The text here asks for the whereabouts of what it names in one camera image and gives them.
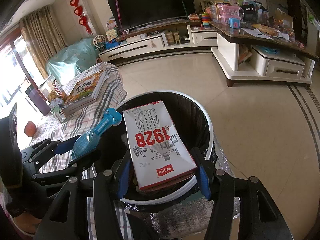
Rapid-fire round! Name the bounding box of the blue plastic toy paddle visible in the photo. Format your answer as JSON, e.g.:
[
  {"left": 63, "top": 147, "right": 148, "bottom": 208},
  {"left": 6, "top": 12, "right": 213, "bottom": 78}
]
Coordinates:
[{"left": 72, "top": 108, "right": 123, "bottom": 160}]

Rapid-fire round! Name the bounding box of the red white milk carton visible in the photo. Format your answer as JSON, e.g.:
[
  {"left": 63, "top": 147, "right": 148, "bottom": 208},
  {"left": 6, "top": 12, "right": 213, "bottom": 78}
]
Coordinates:
[{"left": 123, "top": 100, "right": 197, "bottom": 192}]

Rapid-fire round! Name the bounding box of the white trash bin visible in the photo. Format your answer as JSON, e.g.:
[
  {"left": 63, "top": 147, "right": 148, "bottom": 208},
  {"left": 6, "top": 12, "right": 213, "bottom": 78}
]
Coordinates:
[{"left": 109, "top": 89, "right": 241, "bottom": 240}]

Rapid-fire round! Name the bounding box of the person's left hand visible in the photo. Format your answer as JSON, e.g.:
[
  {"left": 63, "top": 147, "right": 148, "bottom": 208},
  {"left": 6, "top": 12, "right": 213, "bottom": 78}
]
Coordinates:
[{"left": 13, "top": 212, "right": 42, "bottom": 235}]

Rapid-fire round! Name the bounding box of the red apple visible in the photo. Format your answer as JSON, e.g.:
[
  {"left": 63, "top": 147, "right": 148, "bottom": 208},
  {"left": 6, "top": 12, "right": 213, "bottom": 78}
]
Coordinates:
[{"left": 24, "top": 121, "right": 37, "bottom": 137}]

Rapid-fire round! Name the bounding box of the plaid table cloth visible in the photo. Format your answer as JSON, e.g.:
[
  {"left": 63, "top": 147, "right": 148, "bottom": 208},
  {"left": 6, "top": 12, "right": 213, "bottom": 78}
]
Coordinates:
[{"left": 30, "top": 62, "right": 133, "bottom": 239}]

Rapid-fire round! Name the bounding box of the purple thermos bottle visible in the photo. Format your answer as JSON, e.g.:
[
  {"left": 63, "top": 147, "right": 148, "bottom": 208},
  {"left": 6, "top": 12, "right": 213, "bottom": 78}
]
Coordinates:
[{"left": 25, "top": 84, "right": 50, "bottom": 116}]

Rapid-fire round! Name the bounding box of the grey crumpled wrapper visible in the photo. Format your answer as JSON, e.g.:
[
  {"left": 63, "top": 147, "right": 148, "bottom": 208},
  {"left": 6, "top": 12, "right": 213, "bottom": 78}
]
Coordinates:
[{"left": 49, "top": 98, "right": 65, "bottom": 109}]

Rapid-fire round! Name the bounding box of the orange picture book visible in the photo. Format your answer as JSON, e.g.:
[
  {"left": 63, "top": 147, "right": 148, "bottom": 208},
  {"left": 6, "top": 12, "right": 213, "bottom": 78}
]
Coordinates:
[{"left": 62, "top": 70, "right": 109, "bottom": 115}]

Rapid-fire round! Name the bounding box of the clear cookie jar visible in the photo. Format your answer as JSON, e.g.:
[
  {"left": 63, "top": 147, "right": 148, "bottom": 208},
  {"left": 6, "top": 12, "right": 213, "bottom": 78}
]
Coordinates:
[{"left": 39, "top": 74, "right": 67, "bottom": 102}]

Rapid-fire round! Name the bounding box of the teal covered armchair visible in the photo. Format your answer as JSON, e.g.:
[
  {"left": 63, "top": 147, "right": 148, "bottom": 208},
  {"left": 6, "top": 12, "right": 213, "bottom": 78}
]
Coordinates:
[{"left": 46, "top": 38, "right": 99, "bottom": 86}]

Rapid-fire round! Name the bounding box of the beige curtain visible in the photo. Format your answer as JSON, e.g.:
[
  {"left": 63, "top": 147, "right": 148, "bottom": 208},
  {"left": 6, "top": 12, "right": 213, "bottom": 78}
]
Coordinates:
[{"left": 19, "top": 5, "right": 67, "bottom": 78}]

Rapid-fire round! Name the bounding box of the left red heart garland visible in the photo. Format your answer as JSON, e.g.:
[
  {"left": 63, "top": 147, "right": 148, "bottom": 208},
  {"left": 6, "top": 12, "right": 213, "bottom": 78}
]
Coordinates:
[{"left": 69, "top": 0, "right": 93, "bottom": 35}]

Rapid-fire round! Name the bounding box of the white tv cabinet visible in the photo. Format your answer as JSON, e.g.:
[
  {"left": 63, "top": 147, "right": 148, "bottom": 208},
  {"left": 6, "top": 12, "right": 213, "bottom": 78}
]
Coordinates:
[{"left": 99, "top": 20, "right": 217, "bottom": 62}]

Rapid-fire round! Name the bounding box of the dark top side cabinet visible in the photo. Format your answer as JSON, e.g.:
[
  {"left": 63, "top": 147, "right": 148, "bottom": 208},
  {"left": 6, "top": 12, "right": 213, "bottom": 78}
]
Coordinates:
[{"left": 211, "top": 22, "right": 319, "bottom": 87}]

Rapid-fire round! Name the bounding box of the black television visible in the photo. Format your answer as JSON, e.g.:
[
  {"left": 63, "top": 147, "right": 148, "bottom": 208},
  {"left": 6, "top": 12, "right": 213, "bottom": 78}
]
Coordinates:
[{"left": 107, "top": 0, "right": 196, "bottom": 31}]

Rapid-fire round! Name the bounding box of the pink storage box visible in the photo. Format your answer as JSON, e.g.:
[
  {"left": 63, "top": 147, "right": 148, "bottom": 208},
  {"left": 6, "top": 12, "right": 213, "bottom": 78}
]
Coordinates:
[{"left": 217, "top": 4, "right": 241, "bottom": 25}]

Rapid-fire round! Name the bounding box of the rainbow stacking ring toy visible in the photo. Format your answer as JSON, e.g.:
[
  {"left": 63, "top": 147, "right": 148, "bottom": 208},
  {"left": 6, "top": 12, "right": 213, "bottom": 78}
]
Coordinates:
[{"left": 201, "top": 12, "right": 211, "bottom": 28}]

